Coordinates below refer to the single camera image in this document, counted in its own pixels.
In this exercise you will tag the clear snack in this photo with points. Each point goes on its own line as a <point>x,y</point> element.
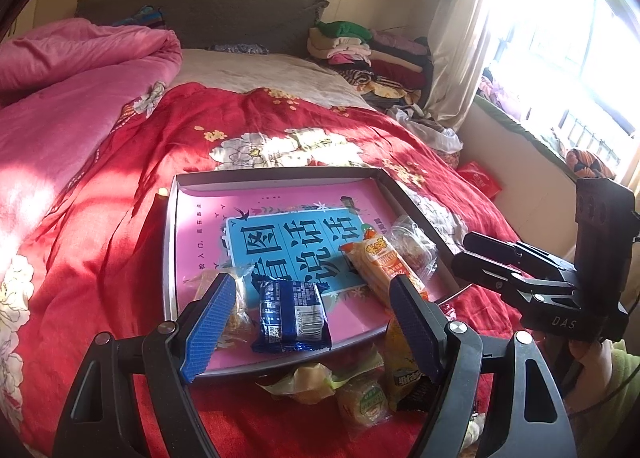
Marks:
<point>412,248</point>

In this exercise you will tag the red plastic bag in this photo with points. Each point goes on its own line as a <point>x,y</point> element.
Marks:
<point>480,180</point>

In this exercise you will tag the window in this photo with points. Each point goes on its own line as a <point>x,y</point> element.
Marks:
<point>560,37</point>

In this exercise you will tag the beige bed sheet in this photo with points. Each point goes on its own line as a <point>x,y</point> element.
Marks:
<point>260,77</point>

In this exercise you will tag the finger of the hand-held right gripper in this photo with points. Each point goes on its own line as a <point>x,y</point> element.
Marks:
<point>505,245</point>
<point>500,280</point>

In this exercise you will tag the pink book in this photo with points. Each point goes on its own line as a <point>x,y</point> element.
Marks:
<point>210,218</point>

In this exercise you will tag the yellow candy packet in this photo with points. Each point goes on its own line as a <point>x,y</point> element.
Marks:
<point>400,368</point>

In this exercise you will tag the clear bagged floss cake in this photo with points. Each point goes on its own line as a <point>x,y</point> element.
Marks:
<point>240,318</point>

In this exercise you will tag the pile of folded clothes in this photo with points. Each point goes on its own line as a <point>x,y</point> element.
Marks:
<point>370,57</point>

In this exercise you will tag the round green label cake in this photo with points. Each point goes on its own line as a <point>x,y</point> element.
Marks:
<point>365,400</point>

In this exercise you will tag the red floral blanket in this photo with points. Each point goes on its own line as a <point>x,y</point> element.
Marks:
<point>100,238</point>

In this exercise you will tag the grey cardboard box lid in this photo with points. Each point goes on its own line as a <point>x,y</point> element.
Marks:
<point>172,263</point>

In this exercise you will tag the green pastry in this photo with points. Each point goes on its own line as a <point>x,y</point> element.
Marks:
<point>310,380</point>

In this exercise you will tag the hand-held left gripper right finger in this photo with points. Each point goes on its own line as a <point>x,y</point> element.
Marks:
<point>415,333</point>

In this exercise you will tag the blue cloth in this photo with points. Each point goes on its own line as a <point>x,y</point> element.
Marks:
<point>142,17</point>

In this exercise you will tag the dark patterned cloth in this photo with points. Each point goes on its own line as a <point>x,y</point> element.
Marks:
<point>240,48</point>

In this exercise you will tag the pink quilt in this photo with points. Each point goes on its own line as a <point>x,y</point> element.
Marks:
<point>60,102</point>

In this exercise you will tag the white plastic bag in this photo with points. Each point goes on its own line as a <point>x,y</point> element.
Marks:
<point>440,135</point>

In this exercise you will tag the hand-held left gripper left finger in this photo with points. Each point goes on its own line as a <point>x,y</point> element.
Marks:
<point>207,333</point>

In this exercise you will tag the patterned cushion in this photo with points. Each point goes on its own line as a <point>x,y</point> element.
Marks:
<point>590,165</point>

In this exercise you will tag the grey headboard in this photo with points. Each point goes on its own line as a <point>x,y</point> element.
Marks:
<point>225,12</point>

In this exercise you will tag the blue biscuit packet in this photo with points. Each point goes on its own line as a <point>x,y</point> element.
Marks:
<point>292,313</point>

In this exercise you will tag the person's right hand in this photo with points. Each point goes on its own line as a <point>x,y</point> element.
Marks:
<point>595,368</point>

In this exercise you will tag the orange rice cracker packet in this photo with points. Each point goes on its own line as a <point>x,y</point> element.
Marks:
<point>385,263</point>

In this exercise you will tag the green windowsill cloth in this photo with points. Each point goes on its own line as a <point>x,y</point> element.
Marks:
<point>515,130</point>

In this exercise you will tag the person's right forearm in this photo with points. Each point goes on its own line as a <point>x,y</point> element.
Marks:
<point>627,363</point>

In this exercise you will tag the beige curtain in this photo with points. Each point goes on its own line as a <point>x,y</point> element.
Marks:
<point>465,37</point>

